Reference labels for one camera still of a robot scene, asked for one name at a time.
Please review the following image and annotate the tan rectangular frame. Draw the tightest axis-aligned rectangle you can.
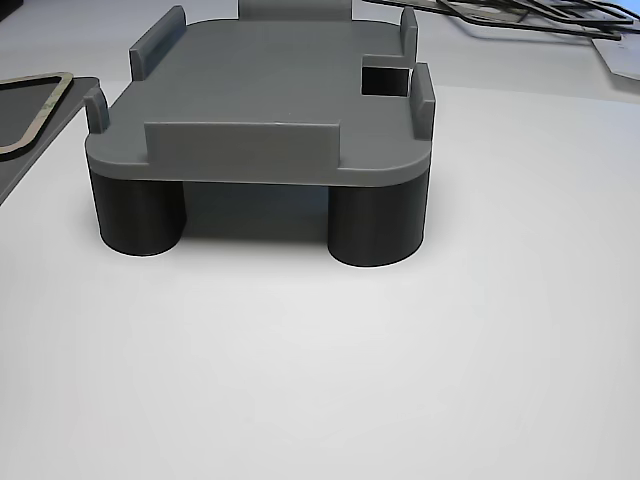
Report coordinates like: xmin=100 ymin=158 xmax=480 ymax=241
xmin=0 ymin=71 xmax=75 ymax=162

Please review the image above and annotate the gray holder with black legs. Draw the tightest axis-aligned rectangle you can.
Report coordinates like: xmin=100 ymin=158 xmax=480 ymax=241
xmin=83 ymin=0 xmax=437 ymax=269

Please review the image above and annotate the dark gray mat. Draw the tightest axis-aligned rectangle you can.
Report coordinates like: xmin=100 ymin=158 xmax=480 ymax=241
xmin=0 ymin=75 xmax=104 ymax=207

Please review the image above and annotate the white card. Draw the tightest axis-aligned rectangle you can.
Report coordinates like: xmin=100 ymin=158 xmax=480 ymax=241
xmin=591 ymin=33 xmax=640 ymax=80

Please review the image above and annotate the black rectangular frame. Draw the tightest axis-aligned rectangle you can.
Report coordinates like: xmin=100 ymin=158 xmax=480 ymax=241
xmin=434 ymin=0 xmax=640 ymax=27
xmin=384 ymin=0 xmax=624 ymax=43

